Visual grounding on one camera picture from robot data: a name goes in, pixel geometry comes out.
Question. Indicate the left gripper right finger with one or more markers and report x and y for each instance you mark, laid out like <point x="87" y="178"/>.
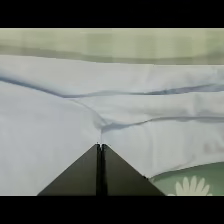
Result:
<point x="124" y="177"/>

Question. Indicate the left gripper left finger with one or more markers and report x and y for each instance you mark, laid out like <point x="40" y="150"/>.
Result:
<point x="80" y="177"/>

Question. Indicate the light blue shirt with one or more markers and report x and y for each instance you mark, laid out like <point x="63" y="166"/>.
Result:
<point x="66" y="110"/>

